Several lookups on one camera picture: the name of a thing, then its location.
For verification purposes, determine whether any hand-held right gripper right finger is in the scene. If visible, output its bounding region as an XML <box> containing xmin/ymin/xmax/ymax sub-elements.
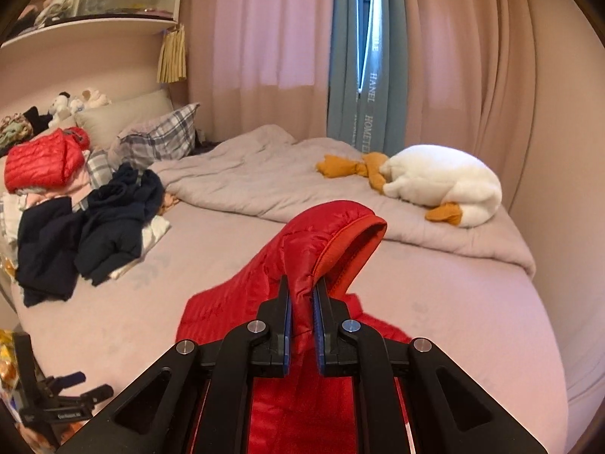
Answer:
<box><xmin>311</xmin><ymin>277</ymin><xmax>550</xmax><ymax>454</ymax></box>

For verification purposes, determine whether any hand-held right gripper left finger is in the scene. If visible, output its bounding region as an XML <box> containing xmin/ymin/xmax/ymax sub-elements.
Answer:
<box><xmin>57</xmin><ymin>274</ymin><xmax>292</xmax><ymax>454</ymax></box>

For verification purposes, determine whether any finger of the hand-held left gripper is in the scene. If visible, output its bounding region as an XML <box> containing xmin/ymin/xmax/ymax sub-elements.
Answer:
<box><xmin>71</xmin><ymin>384</ymin><xmax>115</xmax><ymax>406</ymax></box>
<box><xmin>46</xmin><ymin>372</ymin><xmax>87</xmax><ymax>389</ymax></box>

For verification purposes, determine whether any red down jacket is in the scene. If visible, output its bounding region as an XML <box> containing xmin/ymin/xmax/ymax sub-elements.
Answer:
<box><xmin>176</xmin><ymin>201</ymin><xmax>417</xmax><ymax>454</ymax></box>
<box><xmin>4</xmin><ymin>127</ymin><xmax>91</xmax><ymax>194</ymax></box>

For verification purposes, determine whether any pink clothes pile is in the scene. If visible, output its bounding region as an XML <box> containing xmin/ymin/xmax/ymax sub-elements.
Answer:
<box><xmin>21</xmin><ymin>173</ymin><xmax>102</xmax><ymax>209</ymax></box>

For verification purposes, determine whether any yellow patterned bag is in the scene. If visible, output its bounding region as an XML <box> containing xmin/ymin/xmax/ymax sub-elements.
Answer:
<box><xmin>0</xmin><ymin>330</ymin><xmax>20</xmax><ymax>418</ymax></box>

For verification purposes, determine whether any dark navy garment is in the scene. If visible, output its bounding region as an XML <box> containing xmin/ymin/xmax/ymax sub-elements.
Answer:
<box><xmin>78</xmin><ymin>163</ymin><xmax>166</xmax><ymax>287</ymax></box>
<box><xmin>16</xmin><ymin>196</ymin><xmax>90</xmax><ymax>308</ymax></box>

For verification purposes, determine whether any bed with pink sheet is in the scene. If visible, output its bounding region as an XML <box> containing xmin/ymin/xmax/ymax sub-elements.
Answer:
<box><xmin>9</xmin><ymin>170</ymin><xmax>570</xmax><ymax>454</ymax></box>

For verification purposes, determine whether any grey quilt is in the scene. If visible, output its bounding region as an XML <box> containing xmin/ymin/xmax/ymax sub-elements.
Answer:
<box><xmin>150</xmin><ymin>125</ymin><xmax>538</xmax><ymax>278</ymax></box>

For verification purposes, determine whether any white cloth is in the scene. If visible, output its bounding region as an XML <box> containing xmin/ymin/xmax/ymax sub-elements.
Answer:
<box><xmin>110</xmin><ymin>215</ymin><xmax>172</xmax><ymax>281</ymax></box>

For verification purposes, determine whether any white goose plush toy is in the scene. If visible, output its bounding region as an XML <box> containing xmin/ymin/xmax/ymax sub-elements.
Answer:
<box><xmin>316</xmin><ymin>144</ymin><xmax>503</xmax><ymax>230</ymax></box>

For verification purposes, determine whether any plaid cloth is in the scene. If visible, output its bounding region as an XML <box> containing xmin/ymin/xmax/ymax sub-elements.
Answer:
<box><xmin>85</xmin><ymin>149</ymin><xmax>117</xmax><ymax>191</ymax></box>

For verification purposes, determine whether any folded red down jacket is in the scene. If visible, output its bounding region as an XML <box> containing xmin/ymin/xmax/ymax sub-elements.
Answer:
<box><xmin>4</xmin><ymin>127</ymin><xmax>91</xmax><ymax>194</ymax></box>

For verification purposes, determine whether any plaid pillow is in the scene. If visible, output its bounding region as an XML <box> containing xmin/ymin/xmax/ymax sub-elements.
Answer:
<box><xmin>110</xmin><ymin>103</ymin><xmax>200</xmax><ymax>171</ymax></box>

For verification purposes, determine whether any patterned green cloth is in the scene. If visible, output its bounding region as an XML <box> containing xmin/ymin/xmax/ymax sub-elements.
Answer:
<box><xmin>0</xmin><ymin>112</ymin><xmax>35</xmax><ymax>148</ymax></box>

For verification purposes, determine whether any teal curtain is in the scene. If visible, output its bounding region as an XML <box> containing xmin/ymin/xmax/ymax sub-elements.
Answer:
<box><xmin>326</xmin><ymin>0</ymin><xmax>403</xmax><ymax>156</ymax></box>

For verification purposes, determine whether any black garment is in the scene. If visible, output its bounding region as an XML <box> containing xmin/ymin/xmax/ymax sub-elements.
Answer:
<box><xmin>23</xmin><ymin>106</ymin><xmax>54</xmax><ymax>129</ymax></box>

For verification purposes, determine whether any beige pillow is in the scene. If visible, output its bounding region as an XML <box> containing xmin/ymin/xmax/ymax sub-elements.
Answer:
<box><xmin>74</xmin><ymin>88</ymin><xmax>174</xmax><ymax>150</ymax></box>

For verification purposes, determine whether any white bear plush toy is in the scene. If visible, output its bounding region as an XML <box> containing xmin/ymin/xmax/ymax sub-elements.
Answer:
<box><xmin>49</xmin><ymin>92</ymin><xmax>73</xmax><ymax>119</ymax></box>

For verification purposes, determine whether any cream plush toy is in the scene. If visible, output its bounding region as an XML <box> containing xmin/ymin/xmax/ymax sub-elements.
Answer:
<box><xmin>79</xmin><ymin>87</ymin><xmax>112</xmax><ymax>109</ymax></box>

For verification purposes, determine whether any hanging straw tassel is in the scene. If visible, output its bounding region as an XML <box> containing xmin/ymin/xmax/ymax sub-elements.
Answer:
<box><xmin>157</xmin><ymin>23</ymin><xmax>188</xmax><ymax>84</ymax></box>

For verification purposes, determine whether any pink curtain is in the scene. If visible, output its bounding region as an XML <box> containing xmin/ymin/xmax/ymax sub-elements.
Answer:
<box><xmin>182</xmin><ymin>0</ymin><xmax>338</xmax><ymax>138</ymax></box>
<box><xmin>394</xmin><ymin>0</ymin><xmax>542</xmax><ymax>209</ymax></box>

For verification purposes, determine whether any white wall shelf cabinet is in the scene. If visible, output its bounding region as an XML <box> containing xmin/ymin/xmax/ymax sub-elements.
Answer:
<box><xmin>0</xmin><ymin>0</ymin><xmax>188</xmax><ymax>51</ymax></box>

